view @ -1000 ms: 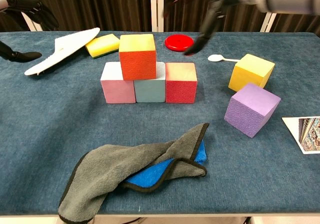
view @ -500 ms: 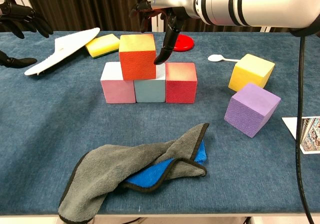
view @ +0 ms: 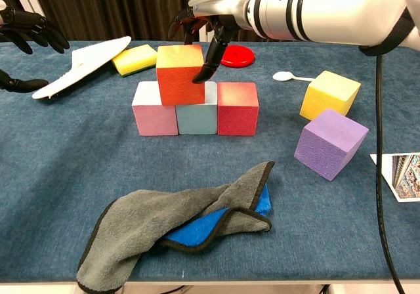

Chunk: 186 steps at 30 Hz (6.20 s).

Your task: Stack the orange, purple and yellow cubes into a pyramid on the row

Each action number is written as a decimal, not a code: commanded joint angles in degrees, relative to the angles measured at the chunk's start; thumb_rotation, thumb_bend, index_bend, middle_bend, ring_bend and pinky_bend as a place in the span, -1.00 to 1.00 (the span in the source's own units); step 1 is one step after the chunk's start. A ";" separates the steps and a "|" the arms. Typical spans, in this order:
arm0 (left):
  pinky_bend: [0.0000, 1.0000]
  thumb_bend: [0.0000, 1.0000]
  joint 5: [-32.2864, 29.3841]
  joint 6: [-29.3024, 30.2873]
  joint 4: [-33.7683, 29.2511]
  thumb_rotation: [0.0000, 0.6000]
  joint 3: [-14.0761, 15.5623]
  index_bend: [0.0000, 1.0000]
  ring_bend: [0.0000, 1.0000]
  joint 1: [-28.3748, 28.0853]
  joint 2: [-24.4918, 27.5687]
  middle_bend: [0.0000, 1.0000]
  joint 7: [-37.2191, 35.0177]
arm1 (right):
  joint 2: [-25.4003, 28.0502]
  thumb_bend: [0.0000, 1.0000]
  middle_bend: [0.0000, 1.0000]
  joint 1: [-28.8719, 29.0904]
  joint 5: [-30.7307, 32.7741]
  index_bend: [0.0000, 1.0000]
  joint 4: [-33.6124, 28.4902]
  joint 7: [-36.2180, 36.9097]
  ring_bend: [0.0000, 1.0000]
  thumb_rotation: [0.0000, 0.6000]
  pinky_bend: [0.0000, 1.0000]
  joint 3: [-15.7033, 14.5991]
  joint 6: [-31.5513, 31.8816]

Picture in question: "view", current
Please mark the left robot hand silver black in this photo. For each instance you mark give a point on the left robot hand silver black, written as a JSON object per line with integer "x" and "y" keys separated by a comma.
{"x": 29, "y": 28}

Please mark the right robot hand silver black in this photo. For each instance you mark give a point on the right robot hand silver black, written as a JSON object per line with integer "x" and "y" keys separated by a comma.
{"x": 226, "y": 3}

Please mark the orange foam cube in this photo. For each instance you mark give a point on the orange foam cube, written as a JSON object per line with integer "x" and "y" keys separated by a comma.
{"x": 177, "y": 84}

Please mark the yellow foam cube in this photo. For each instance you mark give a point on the yellow foam cube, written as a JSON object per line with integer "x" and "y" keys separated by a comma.
{"x": 328, "y": 90}

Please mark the purple foam cube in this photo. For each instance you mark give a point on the purple foam cube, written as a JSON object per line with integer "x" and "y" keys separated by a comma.
{"x": 325, "y": 149}

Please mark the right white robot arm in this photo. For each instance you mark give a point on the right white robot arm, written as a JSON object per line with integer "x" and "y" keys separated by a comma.
{"x": 328, "y": 8}

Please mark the red round disc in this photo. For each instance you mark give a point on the red round disc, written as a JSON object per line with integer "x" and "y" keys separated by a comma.
{"x": 241, "y": 56}

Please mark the white plastic spoon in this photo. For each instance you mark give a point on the white plastic spoon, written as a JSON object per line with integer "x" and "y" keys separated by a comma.
{"x": 282, "y": 76}

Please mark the yellow green sponge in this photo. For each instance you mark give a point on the yellow green sponge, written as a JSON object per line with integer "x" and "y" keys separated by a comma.
{"x": 138, "y": 59}

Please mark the red foam cube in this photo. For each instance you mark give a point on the red foam cube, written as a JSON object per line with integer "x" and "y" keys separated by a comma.
{"x": 237, "y": 117}

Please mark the light blue foam cube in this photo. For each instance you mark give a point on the light blue foam cube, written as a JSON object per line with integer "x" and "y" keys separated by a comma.
{"x": 197, "y": 120}

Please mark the pink foam cube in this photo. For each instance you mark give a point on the pink foam cube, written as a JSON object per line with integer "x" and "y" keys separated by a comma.
{"x": 154, "y": 120}

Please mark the blue table cover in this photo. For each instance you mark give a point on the blue table cover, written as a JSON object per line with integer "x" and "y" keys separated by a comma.
{"x": 65, "y": 176}

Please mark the grey and blue cloth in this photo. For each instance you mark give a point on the grey and blue cloth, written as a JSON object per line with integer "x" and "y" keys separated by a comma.
{"x": 147, "y": 215}

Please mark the printed photo card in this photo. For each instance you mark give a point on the printed photo card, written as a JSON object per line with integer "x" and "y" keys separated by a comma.
{"x": 402, "y": 176}

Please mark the white table frame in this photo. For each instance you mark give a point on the white table frame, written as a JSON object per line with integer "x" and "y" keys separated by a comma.
{"x": 262, "y": 289}

